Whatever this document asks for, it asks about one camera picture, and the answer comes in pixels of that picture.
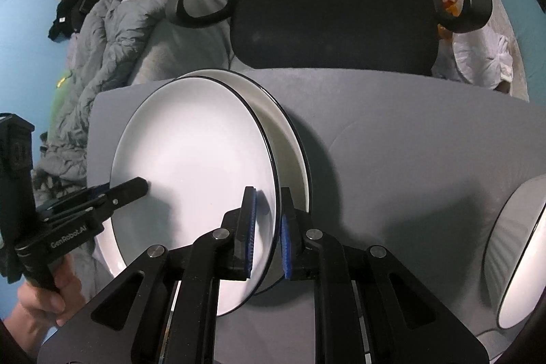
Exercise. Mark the person's left forearm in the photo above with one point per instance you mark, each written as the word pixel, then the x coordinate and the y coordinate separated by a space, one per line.
pixel 21 334

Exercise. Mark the person's left hand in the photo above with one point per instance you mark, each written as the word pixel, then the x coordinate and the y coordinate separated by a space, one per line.
pixel 47 300

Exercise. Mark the green cloth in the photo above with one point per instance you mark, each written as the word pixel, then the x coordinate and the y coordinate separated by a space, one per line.
pixel 64 99

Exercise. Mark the white plate with black rim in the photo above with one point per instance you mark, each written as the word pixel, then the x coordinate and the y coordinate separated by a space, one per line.
pixel 286 142
pixel 192 159

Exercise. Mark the black clothing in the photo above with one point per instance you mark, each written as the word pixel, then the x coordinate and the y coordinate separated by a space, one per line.
pixel 68 10

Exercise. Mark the grey duvet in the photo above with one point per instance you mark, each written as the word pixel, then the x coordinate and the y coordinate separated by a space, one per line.
pixel 106 48

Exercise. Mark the white plastic bag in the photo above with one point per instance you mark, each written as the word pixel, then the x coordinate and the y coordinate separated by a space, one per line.
pixel 482 57

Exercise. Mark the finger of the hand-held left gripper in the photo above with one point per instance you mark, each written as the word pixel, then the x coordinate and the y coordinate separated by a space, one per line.
pixel 123 191
pixel 96 189

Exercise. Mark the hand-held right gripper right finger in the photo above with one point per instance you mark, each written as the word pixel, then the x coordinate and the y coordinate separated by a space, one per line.
pixel 286 244

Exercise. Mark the white ribbed bowl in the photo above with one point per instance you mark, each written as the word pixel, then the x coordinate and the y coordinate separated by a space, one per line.
pixel 512 244

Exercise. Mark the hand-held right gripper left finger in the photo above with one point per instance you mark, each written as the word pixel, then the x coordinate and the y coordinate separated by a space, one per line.
pixel 252 227

